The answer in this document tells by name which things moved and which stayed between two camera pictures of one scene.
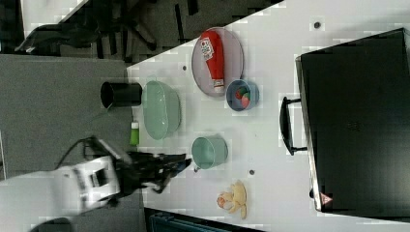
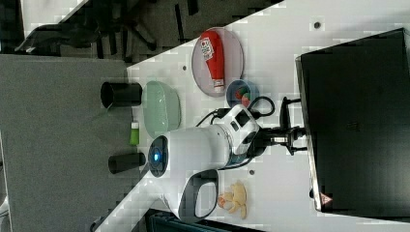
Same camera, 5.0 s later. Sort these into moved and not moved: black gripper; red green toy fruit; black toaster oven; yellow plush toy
Moved: black gripper
Not moved: black toaster oven; yellow plush toy; red green toy fruit
